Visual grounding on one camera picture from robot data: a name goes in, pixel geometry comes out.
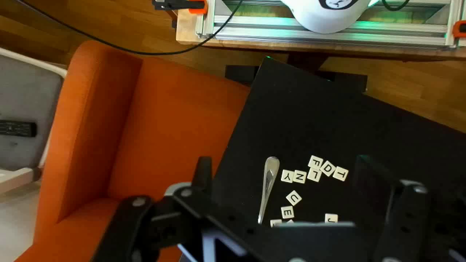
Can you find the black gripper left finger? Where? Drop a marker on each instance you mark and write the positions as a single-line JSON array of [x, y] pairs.
[[202, 175]]

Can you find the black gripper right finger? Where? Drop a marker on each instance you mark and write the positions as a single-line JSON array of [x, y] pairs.
[[379, 187]]

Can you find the silver metal spoon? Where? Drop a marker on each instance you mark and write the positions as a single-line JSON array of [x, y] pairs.
[[269, 169]]

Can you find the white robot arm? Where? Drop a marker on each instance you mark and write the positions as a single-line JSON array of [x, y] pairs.
[[315, 20]]

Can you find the white letter tile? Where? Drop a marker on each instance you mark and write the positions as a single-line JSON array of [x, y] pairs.
[[293, 197], [331, 218], [313, 175], [300, 177], [287, 175], [315, 161], [328, 168], [275, 222], [287, 212], [339, 174]]

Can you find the orange sofa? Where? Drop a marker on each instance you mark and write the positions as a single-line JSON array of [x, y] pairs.
[[146, 121]]

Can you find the black square side table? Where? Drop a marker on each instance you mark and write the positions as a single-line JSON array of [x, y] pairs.
[[315, 111]]

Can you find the wooden platform board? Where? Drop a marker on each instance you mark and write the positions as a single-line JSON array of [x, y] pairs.
[[291, 50]]

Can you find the orange clamp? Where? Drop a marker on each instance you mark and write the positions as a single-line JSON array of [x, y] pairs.
[[199, 9], [460, 30]]

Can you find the small black bar device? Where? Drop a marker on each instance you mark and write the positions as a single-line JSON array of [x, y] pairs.
[[16, 129]]

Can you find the grey panel with white rim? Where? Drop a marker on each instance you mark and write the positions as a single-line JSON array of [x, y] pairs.
[[23, 97]]

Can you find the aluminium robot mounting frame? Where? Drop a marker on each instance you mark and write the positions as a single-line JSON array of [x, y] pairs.
[[262, 31]]

